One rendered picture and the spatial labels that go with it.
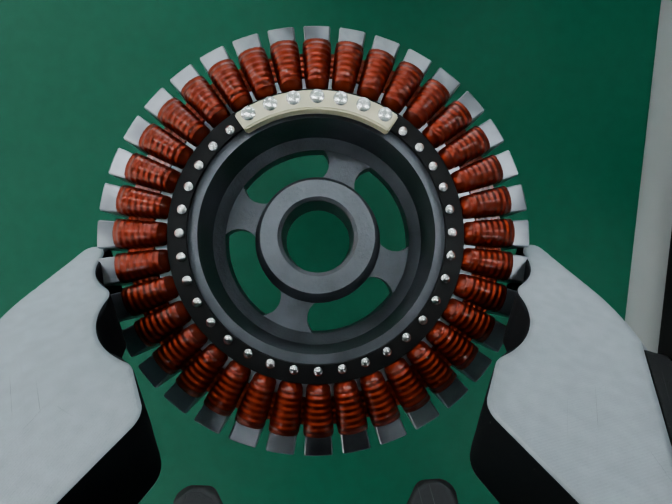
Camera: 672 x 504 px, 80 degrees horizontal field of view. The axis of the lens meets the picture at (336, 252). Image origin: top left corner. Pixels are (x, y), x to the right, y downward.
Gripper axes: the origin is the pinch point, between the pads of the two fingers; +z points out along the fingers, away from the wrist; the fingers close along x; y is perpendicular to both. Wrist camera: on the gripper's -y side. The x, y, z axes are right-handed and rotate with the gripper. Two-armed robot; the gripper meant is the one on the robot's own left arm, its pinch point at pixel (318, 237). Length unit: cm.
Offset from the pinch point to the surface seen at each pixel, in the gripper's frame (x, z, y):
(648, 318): 17.2, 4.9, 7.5
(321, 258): 0.1, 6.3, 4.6
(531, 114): 10.9, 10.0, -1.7
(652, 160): 17.4, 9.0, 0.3
